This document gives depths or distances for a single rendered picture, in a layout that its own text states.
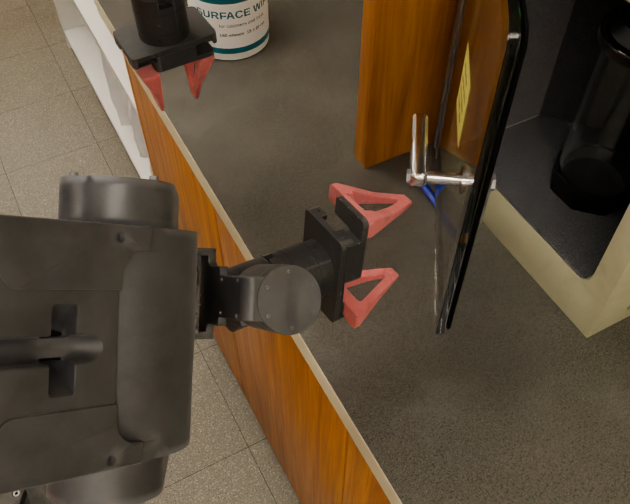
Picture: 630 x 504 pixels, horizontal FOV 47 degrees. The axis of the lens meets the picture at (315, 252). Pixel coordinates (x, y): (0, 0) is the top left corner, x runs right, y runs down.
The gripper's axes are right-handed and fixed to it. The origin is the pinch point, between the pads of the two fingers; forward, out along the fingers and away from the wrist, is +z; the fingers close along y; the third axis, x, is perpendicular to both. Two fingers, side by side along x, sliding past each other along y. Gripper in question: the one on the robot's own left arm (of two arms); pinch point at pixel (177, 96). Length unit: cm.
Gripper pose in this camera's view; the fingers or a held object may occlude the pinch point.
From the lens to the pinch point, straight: 92.1
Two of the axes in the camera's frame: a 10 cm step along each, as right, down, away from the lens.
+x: -5.0, -6.6, 5.5
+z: 0.1, 6.3, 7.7
